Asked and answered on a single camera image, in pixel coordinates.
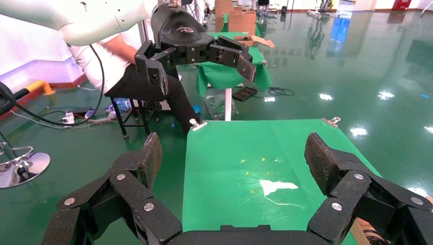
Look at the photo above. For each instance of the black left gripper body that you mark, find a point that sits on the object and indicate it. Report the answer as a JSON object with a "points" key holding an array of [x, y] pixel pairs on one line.
{"points": [[181, 30]]}

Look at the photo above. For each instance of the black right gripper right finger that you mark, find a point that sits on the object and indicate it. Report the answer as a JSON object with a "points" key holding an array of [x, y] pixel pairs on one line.
{"points": [[355, 189]]}

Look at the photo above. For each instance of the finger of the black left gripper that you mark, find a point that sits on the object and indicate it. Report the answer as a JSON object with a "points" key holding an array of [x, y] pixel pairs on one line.
{"points": [[231, 54], [152, 66]]}

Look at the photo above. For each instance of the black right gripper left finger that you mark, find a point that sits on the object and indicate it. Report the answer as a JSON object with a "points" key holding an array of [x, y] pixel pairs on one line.
{"points": [[132, 189]]}

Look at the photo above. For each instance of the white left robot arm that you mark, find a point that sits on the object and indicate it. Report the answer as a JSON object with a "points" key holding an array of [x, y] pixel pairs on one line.
{"points": [[84, 20]]}

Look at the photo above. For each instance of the large closed cardboard box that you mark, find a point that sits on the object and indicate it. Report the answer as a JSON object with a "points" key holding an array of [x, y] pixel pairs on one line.
{"points": [[242, 22]]}

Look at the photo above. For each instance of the small open cardboard box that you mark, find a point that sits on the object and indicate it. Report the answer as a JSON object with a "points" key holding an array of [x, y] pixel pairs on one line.
{"points": [[264, 41]]}

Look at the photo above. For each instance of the open brown cardboard box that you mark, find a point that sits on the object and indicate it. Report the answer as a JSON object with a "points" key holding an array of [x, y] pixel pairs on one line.
{"points": [[357, 233]]}

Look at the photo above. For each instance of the tall narrow cardboard box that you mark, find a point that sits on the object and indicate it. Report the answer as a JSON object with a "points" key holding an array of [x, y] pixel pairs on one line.
{"points": [[222, 10]]}

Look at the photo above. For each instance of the seated person white shirt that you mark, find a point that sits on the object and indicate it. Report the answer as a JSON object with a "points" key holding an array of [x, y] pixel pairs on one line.
{"points": [[145, 89]]}

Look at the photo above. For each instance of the black tray on floor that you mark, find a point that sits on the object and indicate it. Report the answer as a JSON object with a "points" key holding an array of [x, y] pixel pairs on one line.
{"points": [[244, 94]]}

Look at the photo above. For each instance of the white table leg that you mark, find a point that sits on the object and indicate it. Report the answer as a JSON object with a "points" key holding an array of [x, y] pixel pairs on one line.
{"points": [[228, 104]]}

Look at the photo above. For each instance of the clear plastic bag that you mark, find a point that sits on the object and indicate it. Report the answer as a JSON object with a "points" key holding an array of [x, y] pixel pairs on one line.
{"points": [[215, 107]]}

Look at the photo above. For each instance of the black metal stool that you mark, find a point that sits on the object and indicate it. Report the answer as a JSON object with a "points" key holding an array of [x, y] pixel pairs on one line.
{"points": [[120, 117]]}

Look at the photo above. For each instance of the small blue object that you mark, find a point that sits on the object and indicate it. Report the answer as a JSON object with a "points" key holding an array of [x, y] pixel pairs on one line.
{"points": [[196, 109]]}

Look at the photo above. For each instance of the metal binder clip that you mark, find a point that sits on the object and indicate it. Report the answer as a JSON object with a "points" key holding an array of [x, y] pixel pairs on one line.
{"points": [[331, 121], [198, 125]]}

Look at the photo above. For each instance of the white power strip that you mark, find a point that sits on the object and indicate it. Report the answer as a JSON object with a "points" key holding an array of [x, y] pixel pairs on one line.
{"points": [[68, 119]]}

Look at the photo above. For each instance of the chrome swivel chair base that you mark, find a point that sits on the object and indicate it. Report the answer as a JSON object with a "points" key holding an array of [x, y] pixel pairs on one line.
{"points": [[28, 165]]}

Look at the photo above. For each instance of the yellow corner bumper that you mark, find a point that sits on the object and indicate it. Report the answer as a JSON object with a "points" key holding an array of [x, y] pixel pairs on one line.
{"points": [[40, 86]]}

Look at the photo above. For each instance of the black padded chair seat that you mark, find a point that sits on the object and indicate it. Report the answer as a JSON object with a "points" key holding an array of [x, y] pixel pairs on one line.
{"points": [[6, 100]]}

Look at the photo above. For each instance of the red cabinet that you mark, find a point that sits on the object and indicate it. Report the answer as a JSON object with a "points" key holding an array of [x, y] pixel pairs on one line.
{"points": [[402, 4]]}

